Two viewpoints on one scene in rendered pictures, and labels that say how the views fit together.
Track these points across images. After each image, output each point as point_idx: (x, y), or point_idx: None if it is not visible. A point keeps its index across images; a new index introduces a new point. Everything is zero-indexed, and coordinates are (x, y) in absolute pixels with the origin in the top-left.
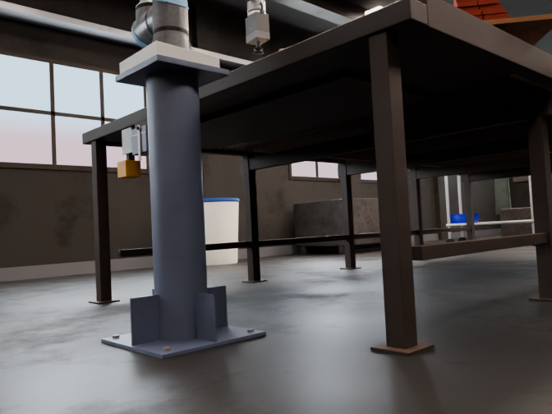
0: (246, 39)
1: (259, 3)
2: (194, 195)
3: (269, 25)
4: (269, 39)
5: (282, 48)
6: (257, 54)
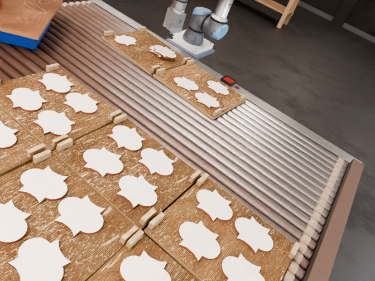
0: (181, 29)
1: (175, 0)
2: None
3: (166, 15)
4: (164, 27)
5: (144, 26)
6: (171, 38)
